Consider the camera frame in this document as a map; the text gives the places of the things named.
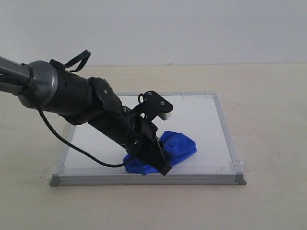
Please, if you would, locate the clear tape front right corner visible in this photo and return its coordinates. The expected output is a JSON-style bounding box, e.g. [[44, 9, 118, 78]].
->
[[215, 160, 247, 174]]

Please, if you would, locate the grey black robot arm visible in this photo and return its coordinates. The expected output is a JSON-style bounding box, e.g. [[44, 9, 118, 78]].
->
[[0, 51, 173, 175]]

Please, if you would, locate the clear tape back right corner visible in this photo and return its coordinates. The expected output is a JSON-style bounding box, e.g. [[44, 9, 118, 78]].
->
[[178, 92, 222, 106]]

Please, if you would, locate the black camera cable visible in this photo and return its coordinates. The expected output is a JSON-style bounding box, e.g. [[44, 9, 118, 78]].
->
[[20, 50, 135, 169]]

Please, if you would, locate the white board with aluminium frame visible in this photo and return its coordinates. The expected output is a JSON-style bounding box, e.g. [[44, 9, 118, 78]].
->
[[49, 92, 247, 186]]

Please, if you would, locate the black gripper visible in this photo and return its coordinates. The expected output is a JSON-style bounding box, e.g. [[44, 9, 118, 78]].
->
[[88, 107, 172, 176]]

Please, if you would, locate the clear tape corner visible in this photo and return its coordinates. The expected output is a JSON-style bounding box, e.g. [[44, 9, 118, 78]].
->
[[39, 165, 65, 181], [178, 92, 222, 106], [215, 160, 247, 174]]

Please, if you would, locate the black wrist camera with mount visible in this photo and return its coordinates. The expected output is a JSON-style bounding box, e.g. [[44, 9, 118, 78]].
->
[[133, 91, 173, 122]]

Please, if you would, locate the clear tape front left corner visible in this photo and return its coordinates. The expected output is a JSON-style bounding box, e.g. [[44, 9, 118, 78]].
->
[[39, 165, 65, 181]]

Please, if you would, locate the blue cloth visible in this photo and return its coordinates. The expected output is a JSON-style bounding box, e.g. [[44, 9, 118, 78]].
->
[[123, 131, 197, 175]]

